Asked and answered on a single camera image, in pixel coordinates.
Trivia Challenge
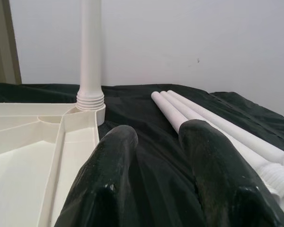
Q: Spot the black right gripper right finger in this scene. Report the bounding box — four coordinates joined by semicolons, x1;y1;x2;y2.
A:
178;119;284;227

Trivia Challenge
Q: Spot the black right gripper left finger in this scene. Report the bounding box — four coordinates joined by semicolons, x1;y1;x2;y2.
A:
52;124;140;227

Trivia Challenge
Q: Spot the white plastic table leg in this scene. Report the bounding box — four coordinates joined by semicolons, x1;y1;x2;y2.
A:
151;92;284;209
160;91;284;190
76;0;106;111
167;89;284;171

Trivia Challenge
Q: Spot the white plastic table top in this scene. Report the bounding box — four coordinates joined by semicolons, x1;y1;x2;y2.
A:
0;101;107;227

